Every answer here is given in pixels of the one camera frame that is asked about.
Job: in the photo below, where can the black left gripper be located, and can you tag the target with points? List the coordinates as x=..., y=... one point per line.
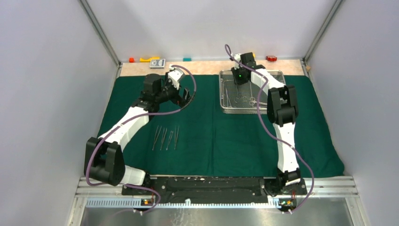
x=178, y=99

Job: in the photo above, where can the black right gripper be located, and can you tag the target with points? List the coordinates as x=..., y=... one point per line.
x=237, y=81

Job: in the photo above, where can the metal mesh instrument tray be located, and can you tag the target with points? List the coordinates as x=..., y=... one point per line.
x=227, y=92

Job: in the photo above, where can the steel tweezers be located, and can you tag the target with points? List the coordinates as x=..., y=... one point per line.
x=157, y=133
x=164, y=132
x=169, y=139
x=176, y=132

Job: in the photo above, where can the dark green surgical drape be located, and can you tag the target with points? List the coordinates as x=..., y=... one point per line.
x=212, y=143

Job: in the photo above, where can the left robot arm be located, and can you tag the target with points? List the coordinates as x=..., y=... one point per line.
x=104, y=159

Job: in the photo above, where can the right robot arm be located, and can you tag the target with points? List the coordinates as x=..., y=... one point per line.
x=282, y=111

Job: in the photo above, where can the surgical forceps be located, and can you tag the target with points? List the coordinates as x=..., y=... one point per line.
x=241, y=97

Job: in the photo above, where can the surgical scissors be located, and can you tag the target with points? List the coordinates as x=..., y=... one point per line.
x=257, y=102

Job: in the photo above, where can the red toy block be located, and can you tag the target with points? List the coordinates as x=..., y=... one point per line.
x=271, y=58

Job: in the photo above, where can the playing card box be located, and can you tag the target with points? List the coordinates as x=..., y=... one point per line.
x=157, y=63

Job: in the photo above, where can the yellow toy piece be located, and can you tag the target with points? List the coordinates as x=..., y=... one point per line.
x=149, y=59

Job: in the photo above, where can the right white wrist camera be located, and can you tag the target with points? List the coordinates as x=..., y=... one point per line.
x=237, y=60

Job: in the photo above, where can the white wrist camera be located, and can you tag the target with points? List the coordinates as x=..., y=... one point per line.
x=175, y=75
x=237, y=60

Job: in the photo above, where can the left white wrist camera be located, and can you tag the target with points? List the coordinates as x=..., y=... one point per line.
x=175, y=75

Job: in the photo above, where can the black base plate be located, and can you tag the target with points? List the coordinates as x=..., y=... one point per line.
x=207, y=197

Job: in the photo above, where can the aluminium frame rail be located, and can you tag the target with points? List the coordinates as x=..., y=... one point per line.
x=321, y=187

